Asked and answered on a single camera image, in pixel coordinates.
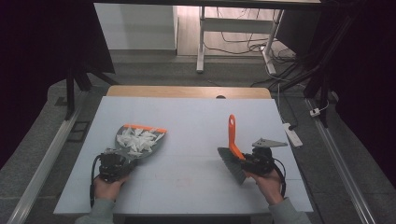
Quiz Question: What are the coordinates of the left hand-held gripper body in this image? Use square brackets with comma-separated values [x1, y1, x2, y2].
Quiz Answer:
[97, 148, 129, 184]

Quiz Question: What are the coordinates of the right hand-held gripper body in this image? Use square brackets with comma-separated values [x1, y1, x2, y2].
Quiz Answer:
[251, 137, 289, 175]

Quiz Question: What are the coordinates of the grey brush with orange handle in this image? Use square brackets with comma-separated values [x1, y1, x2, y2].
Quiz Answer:
[217, 114, 249, 185]

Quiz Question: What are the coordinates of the pile of white paper scraps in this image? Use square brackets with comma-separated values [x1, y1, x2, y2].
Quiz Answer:
[116, 126, 166, 158]

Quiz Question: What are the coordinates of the grey dustpan with orange edge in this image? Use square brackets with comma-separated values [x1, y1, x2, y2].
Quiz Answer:
[114, 123, 168, 161]

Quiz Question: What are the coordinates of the person's left hand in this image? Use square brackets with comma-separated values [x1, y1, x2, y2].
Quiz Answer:
[92, 175, 130, 202]

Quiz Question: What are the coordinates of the person's right hand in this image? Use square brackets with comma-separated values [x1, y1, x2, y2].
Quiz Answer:
[246, 169, 283, 206]

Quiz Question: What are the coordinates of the white power strip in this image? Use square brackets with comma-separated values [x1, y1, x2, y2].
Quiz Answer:
[282, 122, 304, 148]

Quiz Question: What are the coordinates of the black metal stand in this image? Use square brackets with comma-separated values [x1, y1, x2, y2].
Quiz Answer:
[64, 60, 120, 121]
[270, 12, 359, 129]

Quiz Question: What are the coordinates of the wooden table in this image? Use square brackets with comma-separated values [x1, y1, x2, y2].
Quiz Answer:
[106, 85, 273, 100]

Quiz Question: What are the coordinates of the white cabinet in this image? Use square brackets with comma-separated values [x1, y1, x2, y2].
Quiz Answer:
[93, 3, 179, 51]

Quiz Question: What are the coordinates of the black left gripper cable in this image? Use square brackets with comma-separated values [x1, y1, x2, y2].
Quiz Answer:
[89, 154, 105, 209]

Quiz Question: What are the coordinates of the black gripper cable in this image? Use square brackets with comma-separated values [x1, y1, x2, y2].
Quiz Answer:
[274, 158, 288, 199]
[89, 154, 105, 209]

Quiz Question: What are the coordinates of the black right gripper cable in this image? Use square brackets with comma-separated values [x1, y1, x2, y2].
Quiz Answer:
[274, 158, 288, 199]

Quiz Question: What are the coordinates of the black plug with cable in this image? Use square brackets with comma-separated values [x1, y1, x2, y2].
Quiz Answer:
[276, 83, 299, 131]

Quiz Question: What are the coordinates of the black floor bracket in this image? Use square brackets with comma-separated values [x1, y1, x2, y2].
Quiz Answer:
[66, 120, 92, 144]

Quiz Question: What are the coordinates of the aluminium rail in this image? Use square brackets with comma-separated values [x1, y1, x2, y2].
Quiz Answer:
[305, 98, 377, 224]
[6, 104, 82, 224]

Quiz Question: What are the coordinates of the small white adapter with cable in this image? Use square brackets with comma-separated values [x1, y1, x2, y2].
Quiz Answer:
[309, 99, 331, 118]

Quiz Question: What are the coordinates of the tangle of floor cables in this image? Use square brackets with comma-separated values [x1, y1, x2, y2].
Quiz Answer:
[204, 7, 302, 91]

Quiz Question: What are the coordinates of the white desk frame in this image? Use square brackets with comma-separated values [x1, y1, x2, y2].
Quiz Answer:
[195, 6, 285, 76]

